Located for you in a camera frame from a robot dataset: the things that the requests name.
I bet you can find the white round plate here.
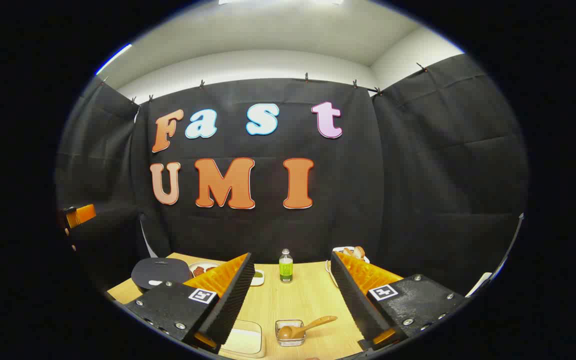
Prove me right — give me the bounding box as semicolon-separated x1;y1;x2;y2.
188;262;221;278

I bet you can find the black rice cooker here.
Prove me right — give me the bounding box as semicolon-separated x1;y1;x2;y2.
131;257;193;293

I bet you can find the white toaster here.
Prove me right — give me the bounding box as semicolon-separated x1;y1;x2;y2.
325;246;370;288

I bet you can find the green drink bottle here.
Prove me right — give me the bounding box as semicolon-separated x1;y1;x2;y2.
279;248;294;284

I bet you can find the clear chopstick holder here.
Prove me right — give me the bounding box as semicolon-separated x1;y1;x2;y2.
274;319;306;347

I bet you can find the black backdrop cloth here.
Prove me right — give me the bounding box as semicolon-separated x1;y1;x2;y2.
55;52;529;296

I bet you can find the clear rice container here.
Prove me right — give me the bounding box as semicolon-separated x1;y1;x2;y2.
220;320;266;359

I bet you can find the wooden spoon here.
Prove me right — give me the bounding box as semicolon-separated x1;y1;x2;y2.
278;315;339;341

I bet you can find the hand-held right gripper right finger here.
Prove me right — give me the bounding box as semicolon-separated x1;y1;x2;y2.
330;251;469;351

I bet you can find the row of black cloth clips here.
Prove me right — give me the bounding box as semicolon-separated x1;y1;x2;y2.
99;62;429;104

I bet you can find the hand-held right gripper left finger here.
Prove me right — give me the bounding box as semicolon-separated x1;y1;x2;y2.
124;252;256;355

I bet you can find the white board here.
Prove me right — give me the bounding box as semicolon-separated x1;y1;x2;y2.
465;271;494;298

